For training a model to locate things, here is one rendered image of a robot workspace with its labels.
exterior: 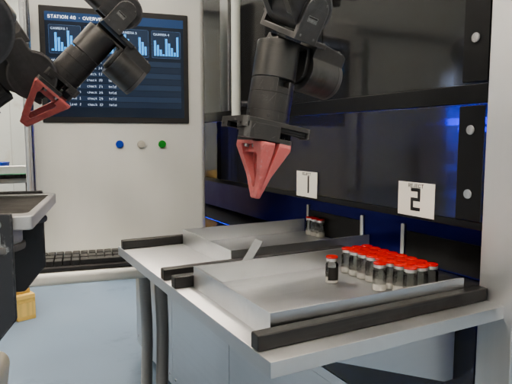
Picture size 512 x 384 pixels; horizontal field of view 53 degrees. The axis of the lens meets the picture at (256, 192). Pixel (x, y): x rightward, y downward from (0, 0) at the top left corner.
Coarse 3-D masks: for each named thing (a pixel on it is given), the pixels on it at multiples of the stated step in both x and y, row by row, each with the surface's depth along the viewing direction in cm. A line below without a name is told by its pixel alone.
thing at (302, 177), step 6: (300, 174) 121; (306, 174) 119; (312, 174) 117; (300, 180) 122; (306, 180) 119; (312, 180) 117; (300, 186) 122; (306, 186) 119; (312, 186) 117; (300, 192) 122; (306, 192) 120; (312, 192) 117
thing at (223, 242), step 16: (240, 224) 126; (256, 224) 129; (272, 224) 131; (288, 224) 133; (304, 224) 136; (192, 240) 115; (208, 240) 107; (224, 240) 123; (240, 240) 123; (272, 240) 123; (288, 240) 123; (304, 240) 123; (320, 240) 107; (336, 240) 109; (352, 240) 111; (368, 240) 113; (208, 256) 107; (224, 256) 100; (240, 256) 98
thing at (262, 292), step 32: (288, 256) 93; (320, 256) 97; (224, 288) 74; (256, 288) 84; (288, 288) 84; (320, 288) 84; (352, 288) 84; (416, 288) 73; (448, 288) 77; (256, 320) 66; (288, 320) 64
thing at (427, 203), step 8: (400, 184) 93; (408, 184) 91; (416, 184) 89; (424, 184) 88; (432, 184) 86; (400, 192) 93; (408, 192) 91; (416, 192) 90; (424, 192) 88; (432, 192) 86; (400, 200) 93; (408, 200) 91; (424, 200) 88; (432, 200) 86; (400, 208) 93; (408, 208) 91; (424, 208) 88; (432, 208) 86; (424, 216) 88; (432, 216) 87
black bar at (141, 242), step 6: (180, 234) 121; (126, 240) 114; (132, 240) 114; (138, 240) 115; (144, 240) 116; (150, 240) 116; (156, 240) 117; (162, 240) 118; (168, 240) 119; (174, 240) 119; (180, 240) 120; (126, 246) 114; (132, 246) 114; (138, 246) 115; (144, 246) 116; (150, 246) 117
